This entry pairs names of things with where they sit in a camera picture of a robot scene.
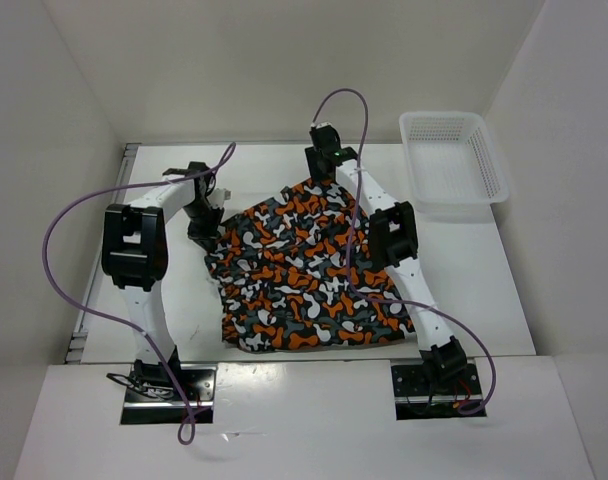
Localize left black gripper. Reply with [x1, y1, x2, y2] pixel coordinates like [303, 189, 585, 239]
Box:
[183, 200, 224, 255]

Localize orange camouflage shorts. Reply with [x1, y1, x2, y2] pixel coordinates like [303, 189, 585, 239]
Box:
[204, 179, 415, 353]

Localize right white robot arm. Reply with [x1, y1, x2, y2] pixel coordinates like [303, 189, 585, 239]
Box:
[305, 122, 467, 394]

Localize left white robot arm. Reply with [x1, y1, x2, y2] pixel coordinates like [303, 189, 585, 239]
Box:
[101, 162, 227, 400]

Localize white plastic basket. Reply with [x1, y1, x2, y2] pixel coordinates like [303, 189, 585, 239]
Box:
[399, 111, 510, 215]

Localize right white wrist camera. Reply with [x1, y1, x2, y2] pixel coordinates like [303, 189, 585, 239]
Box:
[309, 122, 341, 150]

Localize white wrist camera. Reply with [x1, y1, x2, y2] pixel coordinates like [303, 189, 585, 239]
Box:
[208, 188, 232, 209]
[309, 122, 341, 150]

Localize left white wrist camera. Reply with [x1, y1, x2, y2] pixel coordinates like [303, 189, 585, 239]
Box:
[208, 188, 232, 209]

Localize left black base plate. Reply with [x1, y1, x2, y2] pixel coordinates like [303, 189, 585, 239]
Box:
[112, 365, 217, 425]

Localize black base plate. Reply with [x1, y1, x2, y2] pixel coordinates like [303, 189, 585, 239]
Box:
[390, 362, 483, 421]
[112, 365, 217, 425]

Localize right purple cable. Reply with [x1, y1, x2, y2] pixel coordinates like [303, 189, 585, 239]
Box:
[310, 88, 498, 417]

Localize purple cable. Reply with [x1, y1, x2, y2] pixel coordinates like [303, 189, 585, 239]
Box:
[41, 141, 238, 445]
[310, 88, 498, 417]

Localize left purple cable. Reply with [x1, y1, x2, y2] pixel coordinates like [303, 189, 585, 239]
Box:
[41, 141, 238, 445]

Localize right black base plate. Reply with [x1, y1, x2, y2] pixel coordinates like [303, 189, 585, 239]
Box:
[390, 362, 483, 421]

